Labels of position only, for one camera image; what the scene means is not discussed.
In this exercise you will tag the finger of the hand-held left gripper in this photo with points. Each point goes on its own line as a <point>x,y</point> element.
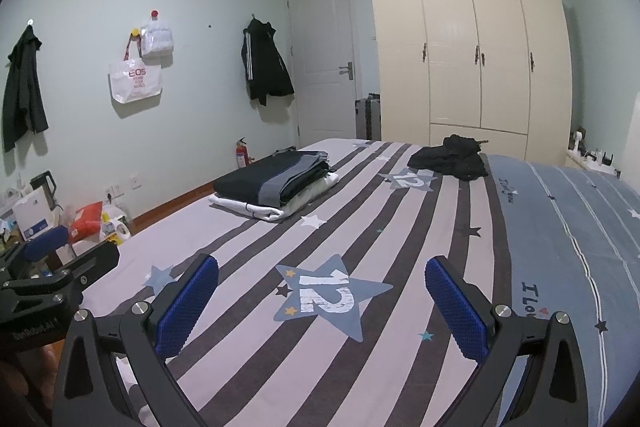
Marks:
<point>45,242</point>
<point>90,269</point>

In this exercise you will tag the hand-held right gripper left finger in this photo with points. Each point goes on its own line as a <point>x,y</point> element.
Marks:
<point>182,307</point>

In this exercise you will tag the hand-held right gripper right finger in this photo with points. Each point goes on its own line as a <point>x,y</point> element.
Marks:
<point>457,307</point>

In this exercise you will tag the dark jacket with blue zipper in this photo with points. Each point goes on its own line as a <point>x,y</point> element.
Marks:
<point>260,179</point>

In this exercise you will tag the black clothes pile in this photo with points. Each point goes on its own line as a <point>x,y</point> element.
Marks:
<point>450,157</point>

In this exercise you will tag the white carton box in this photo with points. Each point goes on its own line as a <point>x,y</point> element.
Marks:
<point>32,214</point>

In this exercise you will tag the red plastic bag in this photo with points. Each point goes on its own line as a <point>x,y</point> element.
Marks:
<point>86,222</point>

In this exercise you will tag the white tape roll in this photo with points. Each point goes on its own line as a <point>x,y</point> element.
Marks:
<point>120,232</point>

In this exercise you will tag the black kettle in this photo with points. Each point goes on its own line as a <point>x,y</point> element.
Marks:
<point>46,187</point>

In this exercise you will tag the grey striped bed sheet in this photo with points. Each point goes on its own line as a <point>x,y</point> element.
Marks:
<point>250,232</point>

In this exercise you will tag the white folded garment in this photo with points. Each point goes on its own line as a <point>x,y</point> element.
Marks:
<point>270,213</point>

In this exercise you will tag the dark hanging jacket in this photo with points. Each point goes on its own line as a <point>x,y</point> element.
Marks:
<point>22,97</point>

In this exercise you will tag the red fire extinguisher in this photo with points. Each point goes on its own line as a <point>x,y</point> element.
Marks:
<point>242,154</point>

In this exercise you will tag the white tote bag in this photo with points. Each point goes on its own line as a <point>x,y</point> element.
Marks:
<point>135,79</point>

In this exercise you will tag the white nightstand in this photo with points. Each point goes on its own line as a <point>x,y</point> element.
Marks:
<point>590,162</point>

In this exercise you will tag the grey suitcase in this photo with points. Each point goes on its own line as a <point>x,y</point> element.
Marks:
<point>368,117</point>

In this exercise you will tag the clear plastic bag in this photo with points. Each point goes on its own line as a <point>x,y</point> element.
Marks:
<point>157,39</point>

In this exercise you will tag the black jacket with white stripes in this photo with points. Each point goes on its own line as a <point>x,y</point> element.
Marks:
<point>265,62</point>

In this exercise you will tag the cream wardrobe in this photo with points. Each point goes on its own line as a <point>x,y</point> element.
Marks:
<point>450,32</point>

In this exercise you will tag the white door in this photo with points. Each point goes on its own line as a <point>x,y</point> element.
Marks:
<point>320,57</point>

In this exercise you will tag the white wall socket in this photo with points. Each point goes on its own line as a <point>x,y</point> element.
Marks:
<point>114,194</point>
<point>135,182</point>

